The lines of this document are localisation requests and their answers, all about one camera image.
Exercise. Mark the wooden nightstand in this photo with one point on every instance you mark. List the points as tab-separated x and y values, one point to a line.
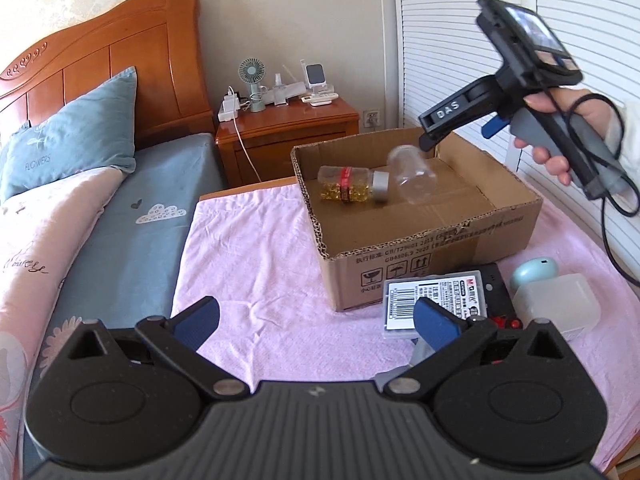
290	130

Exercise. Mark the phone on white stand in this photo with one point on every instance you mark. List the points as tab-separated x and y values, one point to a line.
314	75

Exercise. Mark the blue bed sheet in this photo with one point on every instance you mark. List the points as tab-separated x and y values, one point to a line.
135	250

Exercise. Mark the white power strip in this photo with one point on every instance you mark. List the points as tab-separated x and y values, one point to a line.
227	110

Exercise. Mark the white remote control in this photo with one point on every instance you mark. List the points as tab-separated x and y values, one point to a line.
322	99

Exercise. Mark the clear plastic jar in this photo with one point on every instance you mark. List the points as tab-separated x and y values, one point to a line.
412	175

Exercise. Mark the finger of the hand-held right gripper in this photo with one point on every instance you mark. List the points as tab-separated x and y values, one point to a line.
434	141
445	112

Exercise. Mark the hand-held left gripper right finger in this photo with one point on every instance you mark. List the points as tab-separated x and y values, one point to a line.
435	322

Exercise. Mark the translucent white plastic box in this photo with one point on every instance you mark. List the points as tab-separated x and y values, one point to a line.
555	300

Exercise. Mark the wooden bed headboard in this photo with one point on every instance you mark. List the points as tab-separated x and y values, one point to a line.
100	60

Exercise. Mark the clear spray bottle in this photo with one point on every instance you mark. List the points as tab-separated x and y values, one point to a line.
280	91

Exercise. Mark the blue pillow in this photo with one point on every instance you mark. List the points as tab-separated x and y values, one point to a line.
65	145

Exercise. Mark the white louvred wardrobe door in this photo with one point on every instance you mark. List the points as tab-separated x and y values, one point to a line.
450	35
595	20

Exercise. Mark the pink towel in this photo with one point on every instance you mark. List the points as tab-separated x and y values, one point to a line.
260	280

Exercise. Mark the person's right hand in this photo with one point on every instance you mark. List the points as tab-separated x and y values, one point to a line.
595	110

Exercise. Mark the cardboard box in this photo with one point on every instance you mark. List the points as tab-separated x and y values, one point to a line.
440	255

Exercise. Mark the teal egg-shaped object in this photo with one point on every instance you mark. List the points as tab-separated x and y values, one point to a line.
535	267

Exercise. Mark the pink floral quilt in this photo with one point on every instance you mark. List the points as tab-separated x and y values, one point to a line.
40	250

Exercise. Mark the white labelled plastic box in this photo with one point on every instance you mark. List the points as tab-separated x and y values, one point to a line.
435	287

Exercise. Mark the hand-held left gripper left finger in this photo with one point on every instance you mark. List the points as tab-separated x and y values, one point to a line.
197	321

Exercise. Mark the white wall socket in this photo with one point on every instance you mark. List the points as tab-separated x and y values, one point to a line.
372	118

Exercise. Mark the black device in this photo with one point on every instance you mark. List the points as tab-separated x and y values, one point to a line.
497	285

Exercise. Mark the person's right forearm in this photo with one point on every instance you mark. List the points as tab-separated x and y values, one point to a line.
630	140

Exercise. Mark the small green desk fan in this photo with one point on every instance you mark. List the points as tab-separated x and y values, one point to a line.
252	72

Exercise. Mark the pill bottle with silver cap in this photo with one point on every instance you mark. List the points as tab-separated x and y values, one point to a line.
350	182

